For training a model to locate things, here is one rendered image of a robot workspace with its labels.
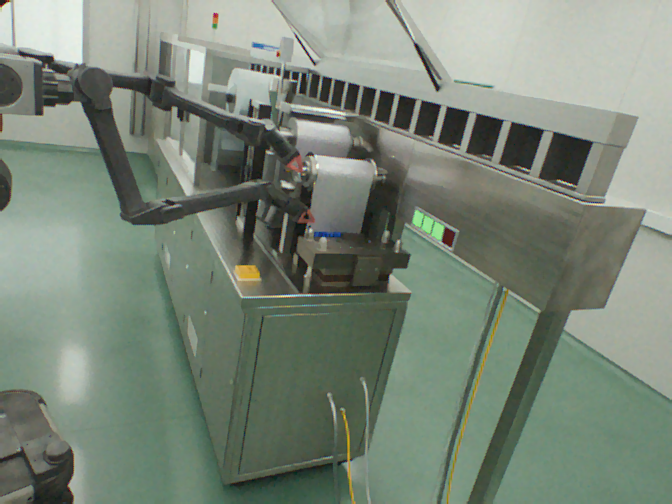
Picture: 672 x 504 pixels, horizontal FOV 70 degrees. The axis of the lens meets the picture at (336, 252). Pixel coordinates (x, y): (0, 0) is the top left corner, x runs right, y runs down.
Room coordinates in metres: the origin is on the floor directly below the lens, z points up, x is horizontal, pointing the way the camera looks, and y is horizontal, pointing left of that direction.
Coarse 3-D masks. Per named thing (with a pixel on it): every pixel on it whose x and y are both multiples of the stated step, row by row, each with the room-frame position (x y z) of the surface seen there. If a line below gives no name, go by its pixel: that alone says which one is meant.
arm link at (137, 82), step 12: (24, 48) 1.54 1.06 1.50; (48, 60) 1.55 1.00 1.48; (60, 72) 1.57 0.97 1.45; (108, 72) 1.68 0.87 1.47; (120, 72) 1.73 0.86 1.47; (144, 72) 1.79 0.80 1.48; (120, 84) 1.70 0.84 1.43; (132, 84) 1.73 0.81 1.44; (144, 84) 1.76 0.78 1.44; (156, 84) 1.73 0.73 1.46; (156, 96) 1.73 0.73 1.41
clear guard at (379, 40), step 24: (288, 0) 2.44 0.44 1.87; (312, 0) 2.20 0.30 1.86; (336, 0) 2.01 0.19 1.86; (360, 0) 1.85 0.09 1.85; (384, 0) 1.71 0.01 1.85; (312, 24) 2.44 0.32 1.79; (336, 24) 2.20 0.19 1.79; (360, 24) 2.01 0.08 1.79; (384, 24) 1.84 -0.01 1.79; (336, 48) 2.44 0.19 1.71; (360, 48) 2.20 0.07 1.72; (384, 48) 2.00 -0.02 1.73; (408, 48) 1.84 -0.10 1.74; (432, 72) 1.84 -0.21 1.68
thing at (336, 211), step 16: (320, 192) 1.75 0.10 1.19; (336, 192) 1.78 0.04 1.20; (352, 192) 1.82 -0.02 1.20; (368, 192) 1.85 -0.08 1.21; (320, 208) 1.76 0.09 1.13; (336, 208) 1.79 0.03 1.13; (352, 208) 1.82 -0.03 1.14; (320, 224) 1.76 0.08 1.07; (336, 224) 1.80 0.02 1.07; (352, 224) 1.83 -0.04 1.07
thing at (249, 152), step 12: (252, 108) 2.09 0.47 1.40; (264, 108) 1.97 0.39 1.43; (264, 144) 1.98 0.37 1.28; (252, 156) 1.97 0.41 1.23; (264, 156) 1.99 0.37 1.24; (252, 168) 1.96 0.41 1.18; (240, 180) 2.09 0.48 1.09; (240, 204) 2.09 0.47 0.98; (252, 204) 1.97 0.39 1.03; (240, 216) 2.06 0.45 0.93; (252, 216) 1.98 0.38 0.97; (252, 228) 1.98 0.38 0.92
